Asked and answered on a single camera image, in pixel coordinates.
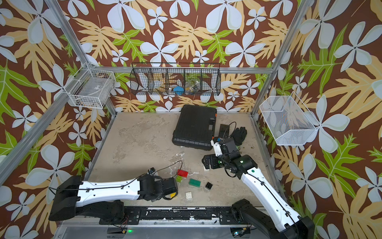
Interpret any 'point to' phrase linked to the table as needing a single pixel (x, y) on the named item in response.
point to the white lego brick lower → (188, 196)
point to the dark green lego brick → (194, 182)
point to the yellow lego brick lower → (172, 194)
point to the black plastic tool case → (195, 128)
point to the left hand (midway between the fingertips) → (170, 190)
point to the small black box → (224, 131)
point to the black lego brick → (208, 185)
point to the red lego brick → (182, 173)
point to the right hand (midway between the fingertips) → (208, 158)
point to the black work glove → (238, 135)
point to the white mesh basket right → (290, 120)
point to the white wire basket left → (91, 88)
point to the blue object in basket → (179, 90)
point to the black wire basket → (176, 78)
